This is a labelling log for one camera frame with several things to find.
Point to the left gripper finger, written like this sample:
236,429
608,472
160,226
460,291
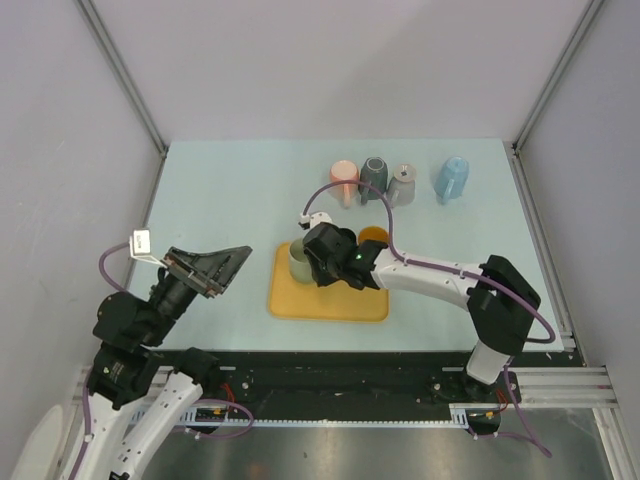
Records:
233,255
222,269

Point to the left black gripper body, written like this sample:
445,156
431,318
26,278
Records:
178,275

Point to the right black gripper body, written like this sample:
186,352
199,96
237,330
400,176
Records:
325,272

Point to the light green mug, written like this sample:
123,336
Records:
299,266

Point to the blue butterfly mug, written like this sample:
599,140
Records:
373,233

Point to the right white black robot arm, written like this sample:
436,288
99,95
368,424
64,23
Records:
501,303

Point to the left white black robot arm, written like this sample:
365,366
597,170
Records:
130,329

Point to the pink mug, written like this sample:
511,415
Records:
343,170

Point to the light grey mug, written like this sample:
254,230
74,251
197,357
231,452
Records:
402,186

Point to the dark grey mug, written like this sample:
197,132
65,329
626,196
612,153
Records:
373,179

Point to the light blue mug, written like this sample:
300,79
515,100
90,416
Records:
451,179

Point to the yellow tray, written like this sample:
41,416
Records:
289,299

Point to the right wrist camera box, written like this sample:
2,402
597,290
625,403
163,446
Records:
310,220

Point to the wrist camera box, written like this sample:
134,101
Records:
140,244
310,220

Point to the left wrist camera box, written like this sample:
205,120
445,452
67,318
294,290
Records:
140,244

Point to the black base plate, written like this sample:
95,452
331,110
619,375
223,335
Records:
359,386

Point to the white cable duct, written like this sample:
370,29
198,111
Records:
454,417

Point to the left aluminium frame post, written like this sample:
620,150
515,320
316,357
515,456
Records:
115,61

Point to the aluminium frame post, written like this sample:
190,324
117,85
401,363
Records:
115,61
568,54

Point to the right aluminium frame post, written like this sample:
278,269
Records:
568,54

